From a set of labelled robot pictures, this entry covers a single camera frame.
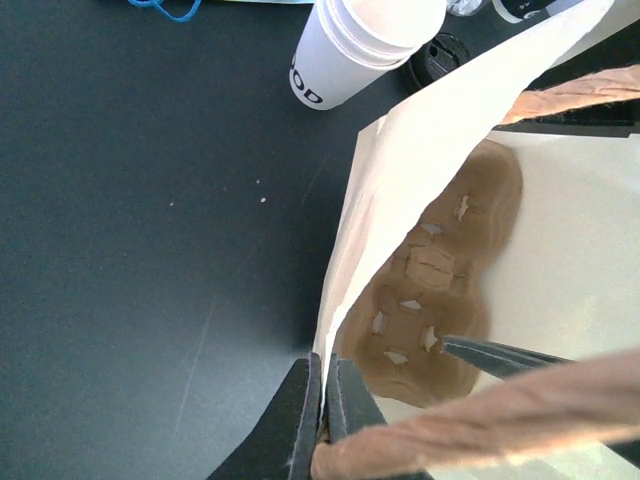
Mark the light blue paper bag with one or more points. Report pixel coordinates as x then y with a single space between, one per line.
184 11

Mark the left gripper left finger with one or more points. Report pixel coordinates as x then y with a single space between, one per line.
281 444

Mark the clear stirrer holder cup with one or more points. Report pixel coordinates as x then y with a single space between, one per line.
465 8

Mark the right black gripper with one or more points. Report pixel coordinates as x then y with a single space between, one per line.
593 90

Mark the black lid right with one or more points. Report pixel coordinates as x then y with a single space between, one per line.
436 59

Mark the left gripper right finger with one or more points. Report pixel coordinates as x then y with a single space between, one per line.
350 405

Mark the kraft paper bag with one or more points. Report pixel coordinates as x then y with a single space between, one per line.
567 283

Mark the brown pulp cup carrier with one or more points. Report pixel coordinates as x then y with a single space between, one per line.
430 287

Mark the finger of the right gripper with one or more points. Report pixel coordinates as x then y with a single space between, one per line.
498 360

